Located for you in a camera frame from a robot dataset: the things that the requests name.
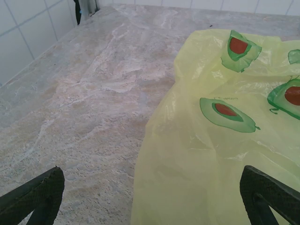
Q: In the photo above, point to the aluminium corner post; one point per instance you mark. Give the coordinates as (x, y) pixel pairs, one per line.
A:
(87, 5)

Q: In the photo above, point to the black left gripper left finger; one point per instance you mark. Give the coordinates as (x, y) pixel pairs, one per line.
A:
(47, 187)

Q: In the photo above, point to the yellow avocado print plastic bag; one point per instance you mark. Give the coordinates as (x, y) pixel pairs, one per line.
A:
(199, 152)

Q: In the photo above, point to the black fish wall sticker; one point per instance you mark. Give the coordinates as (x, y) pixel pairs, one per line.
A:
(77, 14)

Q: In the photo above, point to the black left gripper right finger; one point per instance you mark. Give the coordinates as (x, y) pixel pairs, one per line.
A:
(250, 187)

